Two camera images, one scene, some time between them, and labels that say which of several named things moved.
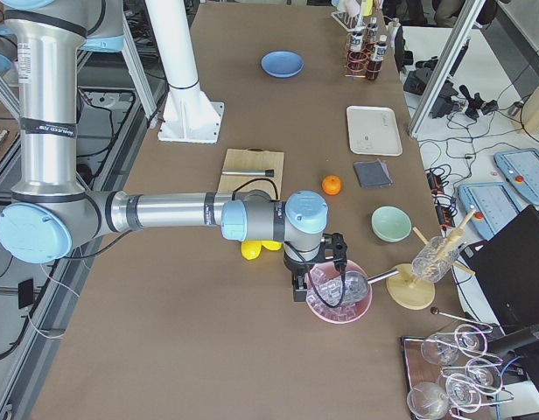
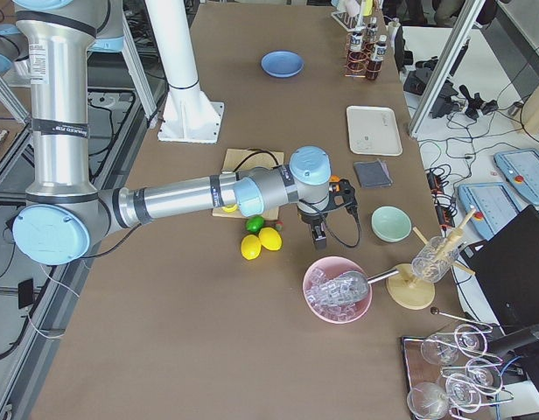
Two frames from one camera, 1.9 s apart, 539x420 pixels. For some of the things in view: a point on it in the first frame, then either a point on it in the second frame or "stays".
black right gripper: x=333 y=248 → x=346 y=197
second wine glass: x=426 y=401 stays
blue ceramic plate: x=282 y=63 stays
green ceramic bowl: x=391 y=224 stays
